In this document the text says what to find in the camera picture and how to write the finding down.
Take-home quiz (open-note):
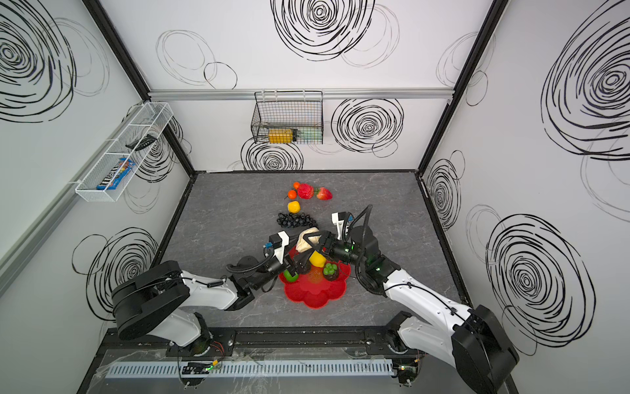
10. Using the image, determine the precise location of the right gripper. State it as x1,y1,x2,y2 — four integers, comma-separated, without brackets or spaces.
305,230,368,271

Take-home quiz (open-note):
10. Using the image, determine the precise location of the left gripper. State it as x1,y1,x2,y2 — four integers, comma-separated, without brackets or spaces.
251,234,313,293

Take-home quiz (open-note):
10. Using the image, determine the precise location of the large yellow lemon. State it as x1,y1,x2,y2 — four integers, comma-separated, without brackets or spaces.
308,251,327,269

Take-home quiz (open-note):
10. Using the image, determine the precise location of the beige potato shaped fruit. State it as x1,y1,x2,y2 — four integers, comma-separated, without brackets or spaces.
295,227,321,253

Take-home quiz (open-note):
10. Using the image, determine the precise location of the dark purple plum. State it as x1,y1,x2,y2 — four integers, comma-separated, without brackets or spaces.
323,263,340,282

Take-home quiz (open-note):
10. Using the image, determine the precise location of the green lime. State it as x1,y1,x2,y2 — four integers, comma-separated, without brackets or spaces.
283,270,300,283

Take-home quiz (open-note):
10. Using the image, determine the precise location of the red strawberry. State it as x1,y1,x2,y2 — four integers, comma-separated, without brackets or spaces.
316,187,333,200

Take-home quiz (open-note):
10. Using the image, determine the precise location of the red flower shaped bowl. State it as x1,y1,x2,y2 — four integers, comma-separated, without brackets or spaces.
279,255,351,309

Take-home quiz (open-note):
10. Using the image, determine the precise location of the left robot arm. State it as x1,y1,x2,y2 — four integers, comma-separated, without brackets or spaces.
112,251,297,347

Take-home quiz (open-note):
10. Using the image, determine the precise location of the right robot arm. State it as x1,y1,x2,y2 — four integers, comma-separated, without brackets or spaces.
300,226,519,393

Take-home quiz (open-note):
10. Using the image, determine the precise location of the red pink apple fruit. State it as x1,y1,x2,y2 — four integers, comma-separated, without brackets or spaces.
296,183,315,200

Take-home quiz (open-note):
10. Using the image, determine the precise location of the black grape bunch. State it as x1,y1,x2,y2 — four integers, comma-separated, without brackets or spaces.
277,213,318,228

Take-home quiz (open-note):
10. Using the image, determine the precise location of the small yellow lemon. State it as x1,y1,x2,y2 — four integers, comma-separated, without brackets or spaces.
287,200,301,213

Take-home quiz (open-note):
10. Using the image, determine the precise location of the green box in basket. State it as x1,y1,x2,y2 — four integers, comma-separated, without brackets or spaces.
296,127,323,144

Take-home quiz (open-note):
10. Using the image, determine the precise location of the yellow box in basket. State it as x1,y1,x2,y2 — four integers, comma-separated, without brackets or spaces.
267,128,295,144

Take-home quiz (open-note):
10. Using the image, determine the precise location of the blue candy packet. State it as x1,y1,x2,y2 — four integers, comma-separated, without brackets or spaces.
96,158,136,190

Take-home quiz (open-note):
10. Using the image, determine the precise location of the black remote control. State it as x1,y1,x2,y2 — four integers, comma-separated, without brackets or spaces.
126,135,157,152

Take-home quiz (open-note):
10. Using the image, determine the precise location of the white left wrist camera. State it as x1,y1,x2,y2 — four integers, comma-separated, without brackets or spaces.
268,231,290,265

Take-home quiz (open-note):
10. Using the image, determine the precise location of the white slotted cable duct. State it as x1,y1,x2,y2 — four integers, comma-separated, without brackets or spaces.
105,359,395,379

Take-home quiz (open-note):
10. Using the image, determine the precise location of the black wire basket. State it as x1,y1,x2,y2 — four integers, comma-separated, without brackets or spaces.
250,97,324,144

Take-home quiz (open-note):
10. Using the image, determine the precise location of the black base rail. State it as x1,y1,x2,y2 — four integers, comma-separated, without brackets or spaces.
97,326,423,360

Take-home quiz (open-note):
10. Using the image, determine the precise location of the white wire shelf basket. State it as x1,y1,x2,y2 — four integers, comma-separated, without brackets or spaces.
75,102,174,203

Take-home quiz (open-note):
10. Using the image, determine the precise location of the aluminium wall rail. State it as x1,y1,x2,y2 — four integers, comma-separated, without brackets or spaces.
149,87,454,101

